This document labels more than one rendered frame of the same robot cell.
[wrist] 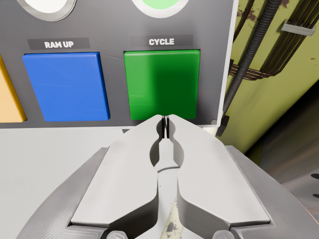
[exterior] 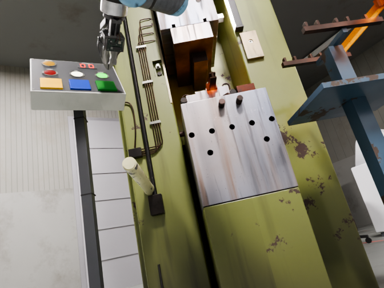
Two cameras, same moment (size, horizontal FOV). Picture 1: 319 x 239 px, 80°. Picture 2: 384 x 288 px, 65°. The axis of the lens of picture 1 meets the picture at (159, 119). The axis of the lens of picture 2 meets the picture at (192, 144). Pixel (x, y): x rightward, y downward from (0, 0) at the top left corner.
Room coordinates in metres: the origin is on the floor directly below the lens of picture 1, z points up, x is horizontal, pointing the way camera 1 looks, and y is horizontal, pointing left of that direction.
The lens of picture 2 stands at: (-0.91, 0.28, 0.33)
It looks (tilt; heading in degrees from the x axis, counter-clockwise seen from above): 19 degrees up; 329
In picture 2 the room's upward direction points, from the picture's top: 13 degrees counter-clockwise
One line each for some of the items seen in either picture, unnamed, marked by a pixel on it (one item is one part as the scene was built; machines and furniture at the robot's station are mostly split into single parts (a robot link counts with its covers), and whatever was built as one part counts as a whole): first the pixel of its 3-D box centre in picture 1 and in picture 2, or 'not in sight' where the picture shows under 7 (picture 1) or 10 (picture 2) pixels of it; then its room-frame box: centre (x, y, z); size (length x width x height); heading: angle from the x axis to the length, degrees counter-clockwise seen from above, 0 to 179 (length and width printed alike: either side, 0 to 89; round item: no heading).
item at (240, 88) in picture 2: not in sight; (244, 96); (0.06, -0.63, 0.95); 0.12 x 0.09 x 0.07; 153
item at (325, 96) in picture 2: not in sight; (352, 98); (-0.32, -0.79, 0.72); 0.40 x 0.30 x 0.02; 68
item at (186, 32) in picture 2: not in sight; (192, 58); (0.27, -0.54, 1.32); 0.42 x 0.20 x 0.10; 153
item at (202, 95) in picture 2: not in sight; (206, 115); (0.27, -0.54, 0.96); 0.42 x 0.20 x 0.09; 153
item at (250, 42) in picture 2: not in sight; (251, 45); (0.06, -0.79, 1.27); 0.09 x 0.02 x 0.17; 63
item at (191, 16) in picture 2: not in sight; (190, 21); (0.25, -0.58, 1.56); 0.42 x 0.39 x 0.40; 153
